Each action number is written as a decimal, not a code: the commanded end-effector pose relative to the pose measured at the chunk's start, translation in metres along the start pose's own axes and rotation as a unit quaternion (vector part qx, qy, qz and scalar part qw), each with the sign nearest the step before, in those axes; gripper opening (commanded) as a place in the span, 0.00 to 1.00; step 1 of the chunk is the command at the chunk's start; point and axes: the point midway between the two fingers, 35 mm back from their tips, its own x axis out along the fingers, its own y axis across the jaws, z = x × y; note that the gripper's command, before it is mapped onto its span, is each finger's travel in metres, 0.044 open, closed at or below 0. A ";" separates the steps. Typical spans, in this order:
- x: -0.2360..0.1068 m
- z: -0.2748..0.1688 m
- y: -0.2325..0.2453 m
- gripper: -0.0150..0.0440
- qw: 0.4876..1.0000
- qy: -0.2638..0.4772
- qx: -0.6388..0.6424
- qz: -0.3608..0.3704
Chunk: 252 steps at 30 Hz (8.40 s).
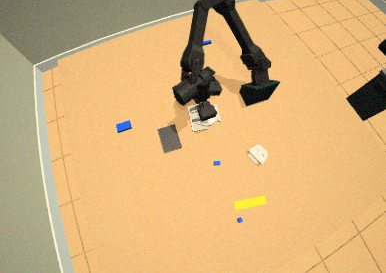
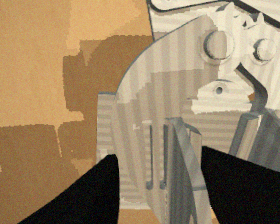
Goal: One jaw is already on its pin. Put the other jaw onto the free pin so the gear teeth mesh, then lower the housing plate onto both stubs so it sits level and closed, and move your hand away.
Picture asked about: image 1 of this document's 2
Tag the yellow flat bar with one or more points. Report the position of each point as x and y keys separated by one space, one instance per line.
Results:
x=249 y=202

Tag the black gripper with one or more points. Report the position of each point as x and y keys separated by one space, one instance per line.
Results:
x=205 y=109

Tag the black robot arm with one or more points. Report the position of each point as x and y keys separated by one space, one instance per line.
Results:
x=193 y=56

